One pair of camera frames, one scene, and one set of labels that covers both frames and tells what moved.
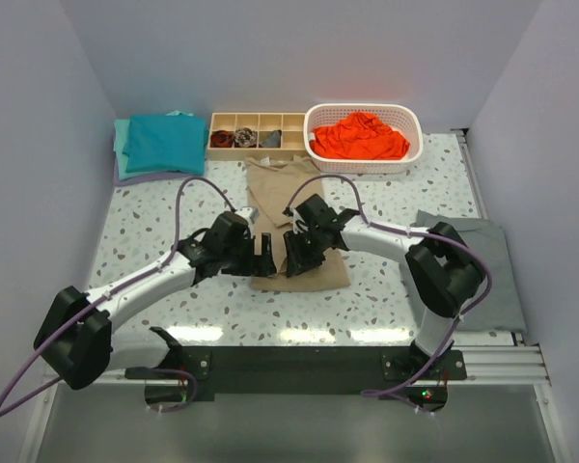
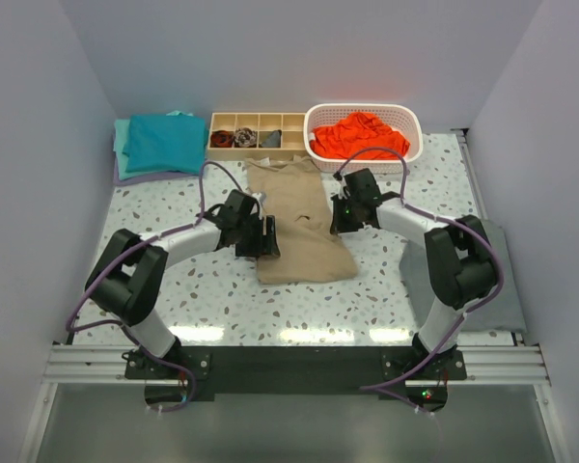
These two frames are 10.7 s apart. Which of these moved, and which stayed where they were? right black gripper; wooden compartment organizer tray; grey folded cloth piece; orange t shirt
Moved: right black gripper
Stayed: orange t shirt; wooden compartment organizer tray; grey folded cloth piece
